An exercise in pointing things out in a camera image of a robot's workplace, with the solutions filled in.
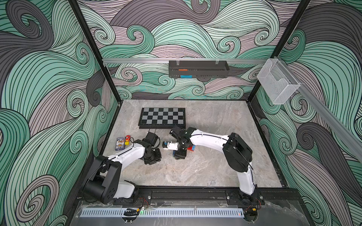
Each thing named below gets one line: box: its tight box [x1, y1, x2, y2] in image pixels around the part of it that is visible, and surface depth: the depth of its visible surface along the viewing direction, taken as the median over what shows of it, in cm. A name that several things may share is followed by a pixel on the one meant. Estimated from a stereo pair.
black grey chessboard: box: [138, 107, 186, 130], surface depth 106 cm
